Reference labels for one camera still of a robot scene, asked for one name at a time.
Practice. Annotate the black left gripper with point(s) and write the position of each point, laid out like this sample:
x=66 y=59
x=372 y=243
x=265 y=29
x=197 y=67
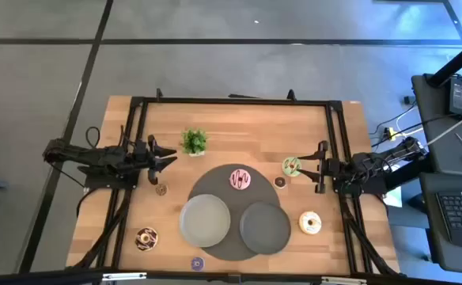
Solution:
x=140 y=158

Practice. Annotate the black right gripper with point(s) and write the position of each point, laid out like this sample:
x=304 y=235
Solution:
x=335 y=169

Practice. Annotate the green frosted donut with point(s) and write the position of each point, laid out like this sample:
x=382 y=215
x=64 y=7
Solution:
x=287 y=169

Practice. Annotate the small brown sprinkled donut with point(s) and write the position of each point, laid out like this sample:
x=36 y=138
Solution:
x=157 y=192

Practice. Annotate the small chocolate donut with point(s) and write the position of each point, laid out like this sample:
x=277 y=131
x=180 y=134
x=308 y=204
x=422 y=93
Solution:
x=277 y=183

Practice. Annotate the white frosted donut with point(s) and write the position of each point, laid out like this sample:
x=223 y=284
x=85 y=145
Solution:
x=304 y=225

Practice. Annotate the pink frosted donut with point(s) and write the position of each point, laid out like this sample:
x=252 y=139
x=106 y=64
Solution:
x=233 y=176

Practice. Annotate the large chocolate frosted donut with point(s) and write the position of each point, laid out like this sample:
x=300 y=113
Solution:
x=140 y=241

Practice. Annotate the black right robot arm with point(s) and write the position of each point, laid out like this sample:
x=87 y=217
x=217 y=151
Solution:
x=373 y=166

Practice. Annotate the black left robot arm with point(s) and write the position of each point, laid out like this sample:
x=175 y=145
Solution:
x=96 y=156

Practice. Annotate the green plant in white pot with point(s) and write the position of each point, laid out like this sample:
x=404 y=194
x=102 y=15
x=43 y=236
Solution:
x=194 y=140

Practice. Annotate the grey round woven placemat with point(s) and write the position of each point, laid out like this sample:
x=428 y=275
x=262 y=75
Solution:
x=215 y=182

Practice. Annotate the light grey plate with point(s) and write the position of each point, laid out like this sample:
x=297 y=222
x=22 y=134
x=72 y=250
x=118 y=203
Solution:
x=204 y=220

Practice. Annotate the dark grey plate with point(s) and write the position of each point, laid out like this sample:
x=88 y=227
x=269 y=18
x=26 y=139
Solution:
x=265 y=227

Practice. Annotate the black power plug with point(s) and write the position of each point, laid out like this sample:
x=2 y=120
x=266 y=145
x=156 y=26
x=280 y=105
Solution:
x=407 y=99

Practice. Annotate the small purple donut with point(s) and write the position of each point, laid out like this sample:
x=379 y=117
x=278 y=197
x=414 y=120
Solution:
x=194 y=264

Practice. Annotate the grey side desk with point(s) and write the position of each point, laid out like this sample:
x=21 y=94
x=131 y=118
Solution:
x=436 y=130
x=430 y=221

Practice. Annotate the black electronic device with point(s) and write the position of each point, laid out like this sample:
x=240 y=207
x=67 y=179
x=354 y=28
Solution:
x=460 y=97

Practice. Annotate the black aluminium table frame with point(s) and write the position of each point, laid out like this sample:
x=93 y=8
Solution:
x=235 y=102

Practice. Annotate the silver frame bracket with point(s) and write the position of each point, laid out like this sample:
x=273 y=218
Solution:
x=124 y=276
x=343 y=281

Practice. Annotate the black slanted post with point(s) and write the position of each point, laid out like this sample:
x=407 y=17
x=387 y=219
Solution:
x=456 y=61

